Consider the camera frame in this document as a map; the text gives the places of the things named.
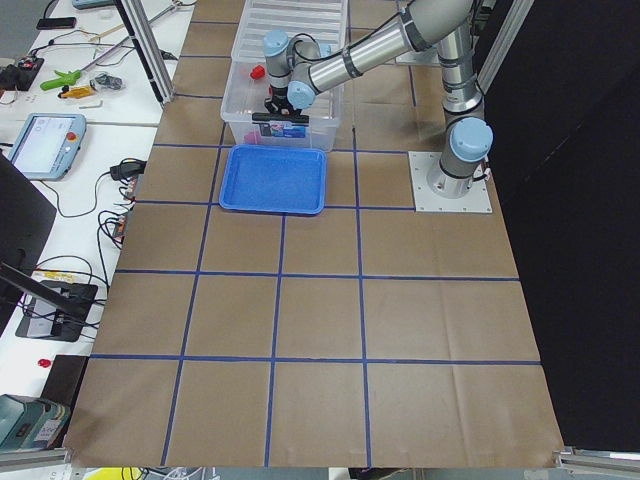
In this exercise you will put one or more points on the yellow small tool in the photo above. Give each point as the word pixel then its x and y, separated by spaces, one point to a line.
pixel 68 92

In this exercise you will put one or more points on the black monitor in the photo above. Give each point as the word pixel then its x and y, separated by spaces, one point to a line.
pixel 27 217

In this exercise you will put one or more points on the clear ribbed box lid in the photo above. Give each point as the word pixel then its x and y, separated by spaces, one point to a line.
pixel 325 21

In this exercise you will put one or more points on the brown paper table cover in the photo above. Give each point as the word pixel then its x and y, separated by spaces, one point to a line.
pixel 367 335

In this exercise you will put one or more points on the black phone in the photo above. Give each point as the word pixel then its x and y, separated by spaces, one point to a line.
pixel 56 23

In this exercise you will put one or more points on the aluminium frame post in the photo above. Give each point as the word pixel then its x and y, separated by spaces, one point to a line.
pixel 139 29

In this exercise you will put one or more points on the teach pendant tablet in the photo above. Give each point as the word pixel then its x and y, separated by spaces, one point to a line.
pixel 47 145

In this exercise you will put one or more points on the red block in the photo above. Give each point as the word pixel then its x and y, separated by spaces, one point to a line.
pixel 258 72
pixel 252 138

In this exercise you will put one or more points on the black power adapter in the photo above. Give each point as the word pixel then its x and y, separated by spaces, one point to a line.
pixel 127 169

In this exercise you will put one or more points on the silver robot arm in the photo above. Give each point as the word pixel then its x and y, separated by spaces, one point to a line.
pixel 298 73

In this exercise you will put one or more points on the blue plastic tray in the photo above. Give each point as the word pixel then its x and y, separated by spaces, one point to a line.
pixel 271 179

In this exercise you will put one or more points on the black monitor stand base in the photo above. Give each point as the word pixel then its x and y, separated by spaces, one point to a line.
pixel 44 321

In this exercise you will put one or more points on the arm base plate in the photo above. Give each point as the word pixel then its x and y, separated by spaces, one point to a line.
pixel 428 57
pixel 436 192

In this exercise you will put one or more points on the red block in box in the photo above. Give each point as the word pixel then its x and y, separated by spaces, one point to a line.
pixel 252 138

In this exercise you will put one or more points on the black box latch handle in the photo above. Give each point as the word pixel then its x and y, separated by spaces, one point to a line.
pixel 264 117

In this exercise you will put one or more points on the green plastic tool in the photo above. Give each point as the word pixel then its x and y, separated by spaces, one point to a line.
pixel 61 79

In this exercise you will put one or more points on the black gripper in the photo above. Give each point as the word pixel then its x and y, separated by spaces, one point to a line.
pixel 275 96

